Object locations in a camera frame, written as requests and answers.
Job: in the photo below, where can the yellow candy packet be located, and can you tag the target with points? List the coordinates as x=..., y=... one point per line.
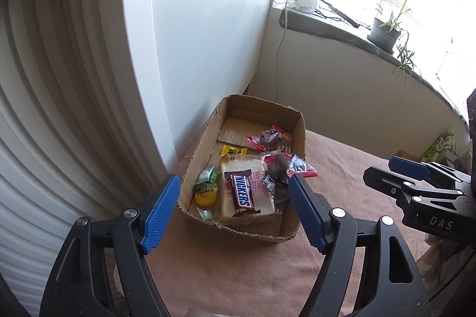
x=233, y=150

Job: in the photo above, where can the cardboard box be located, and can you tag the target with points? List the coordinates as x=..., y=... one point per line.
x=245, y=108

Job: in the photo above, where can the red clear date packet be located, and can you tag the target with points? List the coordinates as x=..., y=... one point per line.
x=282, y=164
x=271, y=139

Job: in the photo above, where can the white power strip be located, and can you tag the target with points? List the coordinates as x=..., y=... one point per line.
x=305, y=3

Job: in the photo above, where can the small tan box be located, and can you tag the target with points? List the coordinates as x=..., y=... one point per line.
x=407, y=155

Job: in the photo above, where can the small dark green candy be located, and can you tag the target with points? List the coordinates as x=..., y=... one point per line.
x=208, y=175

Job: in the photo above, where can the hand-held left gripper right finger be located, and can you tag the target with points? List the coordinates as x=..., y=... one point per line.
x=308, y=213

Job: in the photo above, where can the packed bread slice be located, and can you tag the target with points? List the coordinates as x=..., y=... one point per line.
x=227, y=198

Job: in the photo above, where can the yellow jelly cup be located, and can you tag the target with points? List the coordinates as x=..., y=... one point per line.
x=206, y=196

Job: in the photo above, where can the black candy packet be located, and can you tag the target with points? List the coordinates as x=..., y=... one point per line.
x=268, y=183

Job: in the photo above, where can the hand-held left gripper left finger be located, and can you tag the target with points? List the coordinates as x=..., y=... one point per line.
x=160, y=216

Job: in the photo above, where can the green paper bag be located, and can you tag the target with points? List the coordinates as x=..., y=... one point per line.
x=440, y=146

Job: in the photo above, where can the white wardrobe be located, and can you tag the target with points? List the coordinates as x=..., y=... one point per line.
x=204, y=23

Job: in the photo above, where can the brown chocolate bar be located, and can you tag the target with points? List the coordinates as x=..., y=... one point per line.
x=241, y=194

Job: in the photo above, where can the white ribbed panel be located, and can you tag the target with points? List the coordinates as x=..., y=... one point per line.
x=55, y=97

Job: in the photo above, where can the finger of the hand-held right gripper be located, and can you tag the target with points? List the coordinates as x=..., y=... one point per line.
x=409, y=165
x=394, y=185

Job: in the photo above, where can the grey stone windowsill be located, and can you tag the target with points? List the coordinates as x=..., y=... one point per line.
x=327, y=28

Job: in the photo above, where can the potted spider plant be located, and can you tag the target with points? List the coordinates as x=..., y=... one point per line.
x=383, y=34

